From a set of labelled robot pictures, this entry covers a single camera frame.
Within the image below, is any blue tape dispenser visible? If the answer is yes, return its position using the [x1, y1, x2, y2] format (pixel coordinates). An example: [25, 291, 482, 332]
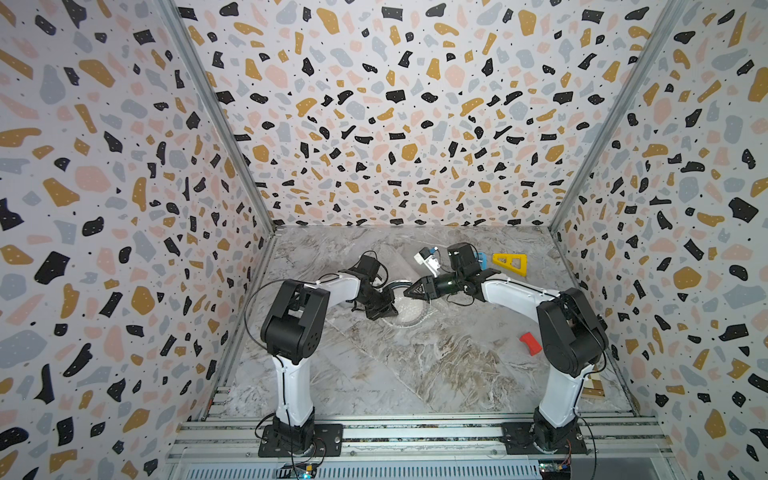
[476, 252, 487, 270]

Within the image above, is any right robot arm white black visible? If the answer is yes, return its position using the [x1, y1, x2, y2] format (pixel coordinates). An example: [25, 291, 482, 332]
[404, 242, 607, 453]

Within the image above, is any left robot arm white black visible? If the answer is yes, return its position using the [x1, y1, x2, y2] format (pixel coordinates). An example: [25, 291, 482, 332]
[260, 253, 398, 452]

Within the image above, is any yellow triangular plastic piece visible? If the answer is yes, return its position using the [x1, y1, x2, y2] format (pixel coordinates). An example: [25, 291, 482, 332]
[491, 253, 528, 277]

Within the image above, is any small red object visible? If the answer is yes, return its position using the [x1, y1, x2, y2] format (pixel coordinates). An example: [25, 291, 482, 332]
[519, 332, 542, 356]

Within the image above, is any white vent grille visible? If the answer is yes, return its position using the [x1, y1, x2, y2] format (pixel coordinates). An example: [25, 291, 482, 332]
[183, 459, 542, 479]

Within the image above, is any wooden checkerboard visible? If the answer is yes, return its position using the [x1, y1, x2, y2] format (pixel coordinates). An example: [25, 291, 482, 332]
[582, 374, 606, 397]

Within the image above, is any aluminium rail frame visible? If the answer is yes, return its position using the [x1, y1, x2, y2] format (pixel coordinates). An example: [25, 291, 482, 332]
[159, 414, 684, 479]

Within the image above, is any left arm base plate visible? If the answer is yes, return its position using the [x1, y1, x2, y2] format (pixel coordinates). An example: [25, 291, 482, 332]
[258, 422, 344, 460]

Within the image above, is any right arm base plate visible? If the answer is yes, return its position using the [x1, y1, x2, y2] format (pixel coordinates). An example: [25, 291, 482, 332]
[501, 420, 590, 455]

